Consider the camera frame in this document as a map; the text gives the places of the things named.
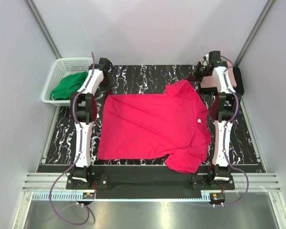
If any folded black t-shirt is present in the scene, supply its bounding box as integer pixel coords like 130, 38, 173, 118
199, 67, 245, 95

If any black marble table mat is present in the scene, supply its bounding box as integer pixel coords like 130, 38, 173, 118
41, 65, 261, 168

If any white plastic basket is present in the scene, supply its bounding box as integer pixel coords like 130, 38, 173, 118
41, 57, 92, 107

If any red t-shirt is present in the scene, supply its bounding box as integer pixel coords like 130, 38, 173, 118
97, 80, 212, 173

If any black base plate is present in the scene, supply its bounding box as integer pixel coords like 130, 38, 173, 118
66, 166, 235, 200

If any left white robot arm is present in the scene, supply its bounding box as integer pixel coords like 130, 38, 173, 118
67, 58, 112, 189

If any folded pink t-shirt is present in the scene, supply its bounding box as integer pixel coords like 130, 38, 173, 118
200, 61, 237, 88

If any green t-shirt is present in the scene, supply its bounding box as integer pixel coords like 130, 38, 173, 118
50, 72, 88, 100

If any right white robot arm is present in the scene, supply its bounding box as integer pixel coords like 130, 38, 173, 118
192, 51, 240, 190

